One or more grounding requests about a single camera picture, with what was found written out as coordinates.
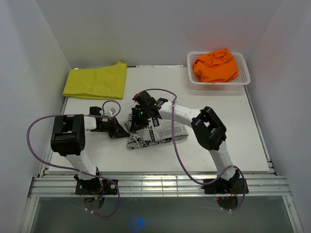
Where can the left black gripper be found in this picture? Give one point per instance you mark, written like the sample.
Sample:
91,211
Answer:
117,131

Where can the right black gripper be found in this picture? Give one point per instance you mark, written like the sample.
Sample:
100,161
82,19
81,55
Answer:
136,124

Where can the newspaper print trousers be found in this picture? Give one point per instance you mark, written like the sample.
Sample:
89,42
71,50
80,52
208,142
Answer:
158,131

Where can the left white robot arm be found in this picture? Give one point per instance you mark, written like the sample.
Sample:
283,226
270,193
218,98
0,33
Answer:
69,139

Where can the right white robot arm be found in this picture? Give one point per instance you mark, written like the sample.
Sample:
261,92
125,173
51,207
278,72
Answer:
206,125

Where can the folded yellow-green trousers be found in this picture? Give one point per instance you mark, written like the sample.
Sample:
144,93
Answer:
105,83

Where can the orange trousers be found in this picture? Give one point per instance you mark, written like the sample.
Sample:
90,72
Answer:
218,66

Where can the white plastic basket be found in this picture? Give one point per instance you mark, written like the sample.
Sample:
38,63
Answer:
238,83

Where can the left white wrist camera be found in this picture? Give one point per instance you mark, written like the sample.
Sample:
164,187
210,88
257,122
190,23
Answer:
111,112

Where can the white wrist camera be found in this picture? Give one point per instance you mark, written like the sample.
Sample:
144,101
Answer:
135,96
111,112

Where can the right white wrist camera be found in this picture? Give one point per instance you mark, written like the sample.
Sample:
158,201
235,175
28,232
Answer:
135,96

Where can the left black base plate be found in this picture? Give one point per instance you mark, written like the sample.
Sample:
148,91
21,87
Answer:
107,187

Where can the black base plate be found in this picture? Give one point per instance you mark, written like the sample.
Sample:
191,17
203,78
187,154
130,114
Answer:
107,187
211,187

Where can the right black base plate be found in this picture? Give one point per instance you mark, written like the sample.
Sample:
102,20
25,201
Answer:
211,187

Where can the aluminium rail frame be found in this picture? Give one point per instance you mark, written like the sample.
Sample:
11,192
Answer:
160,188

